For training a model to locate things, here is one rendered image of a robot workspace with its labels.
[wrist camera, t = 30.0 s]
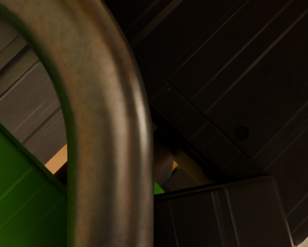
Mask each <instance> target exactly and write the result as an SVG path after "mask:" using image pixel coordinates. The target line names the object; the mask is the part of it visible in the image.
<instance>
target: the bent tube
mask: <svg viewBox="0 0 308 247"><path fill-rule="evenodd" d="M0 17H1V18H2V19H3V20H4V21H6V22H7V23H8V24H9V25H10V26H11V27H12V28H13V29H15V30H16V31H17V32H18V33H19V34H20V36H21V37H22V38H23V39H24V40H25V41H26V42H27V43H28V45H29V46H30V47H31V48H32V50H33V51H34V52H35V54H36V55H37V57H38V58H39V60H40V61H41V63H42V64H43V66H44V68H45V70H46V71H47V73H48V75H49V77H50V79H51V81H52V84H53V86H54V89H55V91H56V94H57V96H58V99H59V102H60V106H61V110H62V113H63V118H64V123H65V129H66V136H67V247H154V136H153V124H152V118H151V111H150V106H149V101H148V96H147V92H146V89H145V85H144V81H143V78H142V75H141V72H140V69H139V66H138V64H137V61H136V59H135V56H134V54H133V51H132V49H131V47H130V45H129V43H128V41H127V38H126V36H125V35H124V33H123V31H122V29H121V27H120V25H119V24H118V22H117V20H116V19H115V17H114V16H113V14H112V12H111V11H110V9H109V8H108V6H107V5H106V4H105V2H104V1H103V0H0Z"/></svg>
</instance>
